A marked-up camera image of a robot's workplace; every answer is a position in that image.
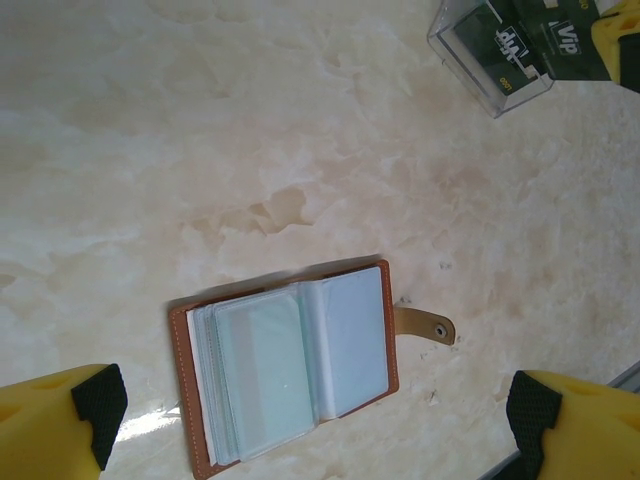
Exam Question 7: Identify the black VIP card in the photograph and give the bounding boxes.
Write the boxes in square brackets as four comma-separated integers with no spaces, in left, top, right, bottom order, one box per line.
[447,0,539,99]
[514,0,614,84]

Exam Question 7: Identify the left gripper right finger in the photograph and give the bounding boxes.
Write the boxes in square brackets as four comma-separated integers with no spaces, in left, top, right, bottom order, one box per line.
[505,369,640,480]

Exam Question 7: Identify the clear acrylic card box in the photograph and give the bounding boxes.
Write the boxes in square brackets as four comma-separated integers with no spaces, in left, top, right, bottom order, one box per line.
[426,0,556,120]

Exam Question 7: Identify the brown leather card holder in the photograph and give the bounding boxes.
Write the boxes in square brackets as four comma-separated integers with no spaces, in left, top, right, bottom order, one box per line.
[167,258,457,480]

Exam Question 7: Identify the pale blue card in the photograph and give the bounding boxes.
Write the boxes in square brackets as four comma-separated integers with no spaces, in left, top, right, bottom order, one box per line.
[319,267,391,419]

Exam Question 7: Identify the teal printed card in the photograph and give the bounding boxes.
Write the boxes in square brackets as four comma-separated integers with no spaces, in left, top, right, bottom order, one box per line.
[214,292,317,464]

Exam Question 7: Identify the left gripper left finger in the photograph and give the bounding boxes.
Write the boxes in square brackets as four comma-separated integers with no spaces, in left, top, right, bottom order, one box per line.
[0,363,129,480]

